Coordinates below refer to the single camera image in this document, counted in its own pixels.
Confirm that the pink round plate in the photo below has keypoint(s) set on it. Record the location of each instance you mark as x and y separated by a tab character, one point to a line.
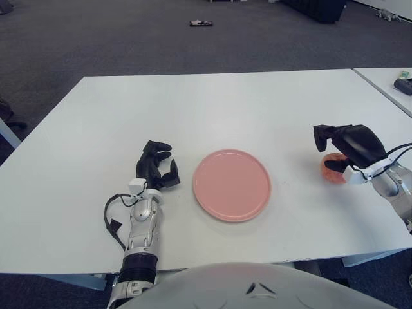
231	185

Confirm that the small dark floor tray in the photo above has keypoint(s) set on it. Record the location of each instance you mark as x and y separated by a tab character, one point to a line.
201	23

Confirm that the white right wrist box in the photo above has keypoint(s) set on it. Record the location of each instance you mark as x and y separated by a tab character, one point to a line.
354	177

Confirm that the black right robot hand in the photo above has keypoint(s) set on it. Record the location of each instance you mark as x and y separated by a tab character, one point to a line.
360	145

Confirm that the small grey floor robot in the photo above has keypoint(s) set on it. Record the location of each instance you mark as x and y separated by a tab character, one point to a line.
387	14

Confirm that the grey robot torso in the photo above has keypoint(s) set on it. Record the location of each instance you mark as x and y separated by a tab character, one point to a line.
225	286

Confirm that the black cabinet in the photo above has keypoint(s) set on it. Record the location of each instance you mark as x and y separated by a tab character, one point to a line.
315	9

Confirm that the white furniture panel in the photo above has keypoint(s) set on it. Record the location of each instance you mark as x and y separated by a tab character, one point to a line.
8	133

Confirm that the small green packet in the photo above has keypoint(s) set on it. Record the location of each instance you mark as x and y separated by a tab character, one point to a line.
405	74

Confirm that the white table frame beam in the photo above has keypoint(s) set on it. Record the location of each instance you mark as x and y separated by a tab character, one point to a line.
363	259

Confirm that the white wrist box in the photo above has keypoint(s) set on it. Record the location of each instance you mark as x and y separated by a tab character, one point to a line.
136	187
354	177

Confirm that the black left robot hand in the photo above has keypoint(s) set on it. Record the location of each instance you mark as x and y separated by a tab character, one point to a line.
148	167

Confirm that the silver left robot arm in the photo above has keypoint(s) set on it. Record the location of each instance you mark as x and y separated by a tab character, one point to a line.
143	225

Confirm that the dark grey handheld controller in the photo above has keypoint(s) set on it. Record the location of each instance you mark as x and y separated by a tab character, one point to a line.
404	87

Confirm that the dark grey floor object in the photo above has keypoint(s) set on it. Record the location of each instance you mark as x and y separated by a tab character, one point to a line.
4	6

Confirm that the red yellow apple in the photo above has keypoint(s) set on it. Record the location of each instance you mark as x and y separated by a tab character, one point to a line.
333	177

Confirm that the dark chair base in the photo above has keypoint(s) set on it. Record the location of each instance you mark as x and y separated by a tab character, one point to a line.
9	112

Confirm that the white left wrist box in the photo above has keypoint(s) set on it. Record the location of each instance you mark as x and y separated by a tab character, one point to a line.
136	187

